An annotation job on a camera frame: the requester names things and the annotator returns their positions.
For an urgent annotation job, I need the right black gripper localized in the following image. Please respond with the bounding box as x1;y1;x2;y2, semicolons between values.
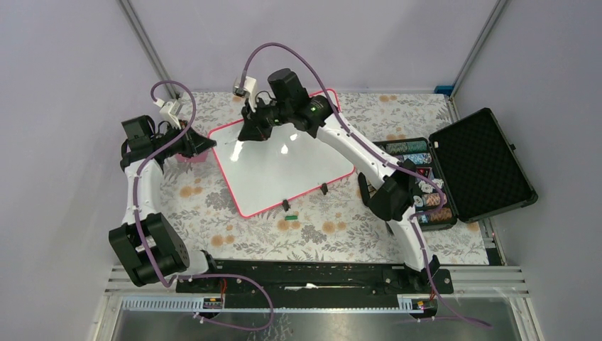
238;96;292;143

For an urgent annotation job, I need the pink framed whiteboard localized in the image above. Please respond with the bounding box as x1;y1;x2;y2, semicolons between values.
209;120;355;218

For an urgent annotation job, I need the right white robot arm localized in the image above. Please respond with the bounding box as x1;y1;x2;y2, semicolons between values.
233;68;436;293

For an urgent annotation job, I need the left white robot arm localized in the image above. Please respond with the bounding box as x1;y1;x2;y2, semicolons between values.
109;115;217;287

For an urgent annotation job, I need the pink eraser block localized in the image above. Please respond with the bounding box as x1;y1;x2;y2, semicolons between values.
175;151;209;163

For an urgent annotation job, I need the blue clip at corner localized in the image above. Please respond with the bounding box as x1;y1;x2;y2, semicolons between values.
434;85;454;97

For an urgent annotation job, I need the black poker chip case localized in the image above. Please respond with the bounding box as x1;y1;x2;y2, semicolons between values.
376;108;538;231

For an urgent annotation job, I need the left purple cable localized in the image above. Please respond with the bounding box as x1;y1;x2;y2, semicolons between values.
133;80;275;332

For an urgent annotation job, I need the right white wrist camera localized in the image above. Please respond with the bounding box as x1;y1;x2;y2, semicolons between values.
233;76;258;112

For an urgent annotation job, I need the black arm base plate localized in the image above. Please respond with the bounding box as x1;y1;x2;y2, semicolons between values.
176;259;454;309

